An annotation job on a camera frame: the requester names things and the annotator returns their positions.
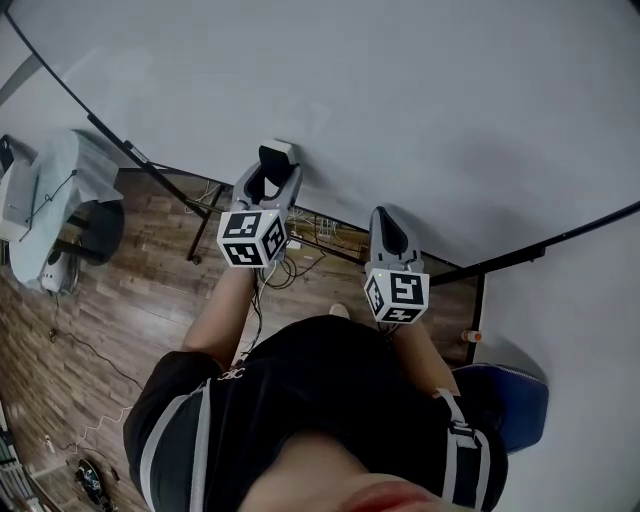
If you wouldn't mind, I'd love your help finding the bundle of white cables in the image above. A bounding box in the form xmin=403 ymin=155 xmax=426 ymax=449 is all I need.
xmin=289 ymin=207 xmax=371 ymax=252

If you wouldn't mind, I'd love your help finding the black cable on table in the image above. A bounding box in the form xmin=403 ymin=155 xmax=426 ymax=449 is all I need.
xmin=19 ymin=169 xmax=79 ymax=242

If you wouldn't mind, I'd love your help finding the grey shoulder strap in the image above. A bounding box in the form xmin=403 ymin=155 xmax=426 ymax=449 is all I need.
xmin=432 ymin=387 xmax=489 ymax=506

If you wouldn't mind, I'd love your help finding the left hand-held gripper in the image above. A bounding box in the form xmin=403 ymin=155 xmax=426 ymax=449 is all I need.
xmin=216 ymin=162 xmax=305 ymax=270

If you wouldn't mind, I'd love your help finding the blue bag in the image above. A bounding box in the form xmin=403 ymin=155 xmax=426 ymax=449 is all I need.
xmin=452 ymin=363 xmax=550 ymax=455

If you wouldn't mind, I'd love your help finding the black and white object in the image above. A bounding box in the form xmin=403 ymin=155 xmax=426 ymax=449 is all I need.
xmin=257 ymin=139 xmax=297 ymax=190

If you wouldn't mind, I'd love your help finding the person's face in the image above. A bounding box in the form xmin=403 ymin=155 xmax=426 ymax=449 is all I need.
xmin=239 ymin=429 xmax=446 ymax=512

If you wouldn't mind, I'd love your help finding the person's black shirt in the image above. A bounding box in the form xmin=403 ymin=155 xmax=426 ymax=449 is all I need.
xmin=122 ymin=314 xmax=510 ymax=512

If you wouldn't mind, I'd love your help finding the white floor appliance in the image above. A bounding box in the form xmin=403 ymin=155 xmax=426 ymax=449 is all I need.
xmin=39 ymin=247 xmax=79 ymax=295

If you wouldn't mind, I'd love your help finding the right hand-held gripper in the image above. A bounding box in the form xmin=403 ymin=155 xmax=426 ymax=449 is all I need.
xmin=363 ymin=206 xmax=432 ymax=326

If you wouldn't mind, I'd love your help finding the white storage rack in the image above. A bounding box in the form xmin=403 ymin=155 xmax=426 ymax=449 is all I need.
xmin=0 ymin=399 xmax=66 ymax=512

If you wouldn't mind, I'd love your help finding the white floor cable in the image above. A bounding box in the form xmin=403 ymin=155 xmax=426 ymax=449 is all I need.
xmin=42 ymin=404 xmax=134 ymax=454

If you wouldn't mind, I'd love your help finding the table with pale cloth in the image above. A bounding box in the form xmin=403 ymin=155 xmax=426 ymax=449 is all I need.
xmin=8 ymin=128 xmax=124 ymax=291

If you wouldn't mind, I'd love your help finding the person's left forearm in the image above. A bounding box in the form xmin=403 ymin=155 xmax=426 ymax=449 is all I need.
xmin=180 ymin=267 xmax=259 ymax=374

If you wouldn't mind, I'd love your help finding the person's right forearm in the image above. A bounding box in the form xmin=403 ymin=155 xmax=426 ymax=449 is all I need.
xmin=392 ymin=319 xmax=461 ymax=399

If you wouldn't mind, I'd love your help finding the black framed whiteboard on stand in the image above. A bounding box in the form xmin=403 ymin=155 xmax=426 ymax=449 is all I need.
xmin=0 ymin=0 xmax=640 ymax=369

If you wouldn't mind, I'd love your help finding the black floor cable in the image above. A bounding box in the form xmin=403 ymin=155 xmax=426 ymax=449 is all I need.
xmin=48 ymin=294 xmax=145 ymax=392

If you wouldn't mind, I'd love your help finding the white marker pen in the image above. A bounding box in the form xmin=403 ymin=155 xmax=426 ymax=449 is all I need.
xmin=123 ymin=139 xmax=151 ymax=166

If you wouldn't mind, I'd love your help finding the black chair back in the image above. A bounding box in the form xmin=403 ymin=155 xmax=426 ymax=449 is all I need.
xmin=0 ymin=133 xmax=16 ymax=174

